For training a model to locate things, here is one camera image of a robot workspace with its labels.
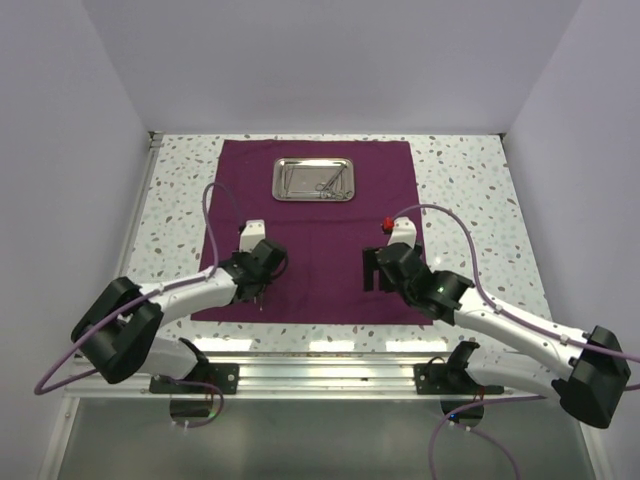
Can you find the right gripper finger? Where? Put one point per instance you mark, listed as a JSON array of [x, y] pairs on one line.
[[385, 284], [369, 267]]

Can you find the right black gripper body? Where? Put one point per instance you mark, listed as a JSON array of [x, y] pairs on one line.
[[407, 295]]

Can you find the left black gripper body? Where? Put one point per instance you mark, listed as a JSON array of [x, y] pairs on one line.
[[262, 281]]

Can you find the purple surgical kit cloth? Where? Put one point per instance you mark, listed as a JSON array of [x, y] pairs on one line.
[[323, 283]]

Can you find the steel surgical scissors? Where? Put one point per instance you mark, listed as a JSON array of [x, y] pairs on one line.
[[329, 189]]

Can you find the stainless steel instrument tray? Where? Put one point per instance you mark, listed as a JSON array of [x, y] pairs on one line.
[[307, 173]]

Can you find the thin steel probe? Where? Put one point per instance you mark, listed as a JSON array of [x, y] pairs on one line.
[[287, 181]]

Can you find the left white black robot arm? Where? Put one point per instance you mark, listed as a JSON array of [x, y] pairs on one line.
[[118, 334]]

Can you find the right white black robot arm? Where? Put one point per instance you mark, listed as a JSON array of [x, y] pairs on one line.
[[585, 372]]

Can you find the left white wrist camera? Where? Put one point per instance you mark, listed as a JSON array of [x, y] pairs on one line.
[[253, 232]]

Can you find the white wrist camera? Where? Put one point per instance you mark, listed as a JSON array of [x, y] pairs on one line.
[[401, 230], [253, 232]]

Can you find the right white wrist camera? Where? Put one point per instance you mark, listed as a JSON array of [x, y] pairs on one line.
[[401, 230]]

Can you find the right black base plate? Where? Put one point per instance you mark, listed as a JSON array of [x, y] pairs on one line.
[[437, 377]]

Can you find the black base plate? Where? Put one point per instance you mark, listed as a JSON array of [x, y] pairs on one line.
[[437, 377], [224, 376]]

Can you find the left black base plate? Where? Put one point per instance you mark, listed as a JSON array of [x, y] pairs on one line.
[[224, 376]]

